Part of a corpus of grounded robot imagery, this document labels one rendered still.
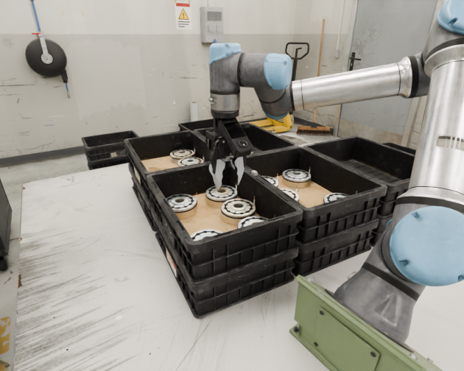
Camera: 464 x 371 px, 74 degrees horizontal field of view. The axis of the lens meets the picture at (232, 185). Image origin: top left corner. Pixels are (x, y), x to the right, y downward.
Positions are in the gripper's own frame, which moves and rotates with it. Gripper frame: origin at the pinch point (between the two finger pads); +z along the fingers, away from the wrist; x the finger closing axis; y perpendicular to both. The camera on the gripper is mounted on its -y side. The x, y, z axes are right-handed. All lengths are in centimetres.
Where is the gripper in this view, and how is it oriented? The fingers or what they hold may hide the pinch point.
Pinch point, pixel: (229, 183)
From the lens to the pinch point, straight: 84.7
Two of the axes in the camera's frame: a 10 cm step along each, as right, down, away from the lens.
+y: -4.7, -3.9, 7.9
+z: 0.0, 9.0, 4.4
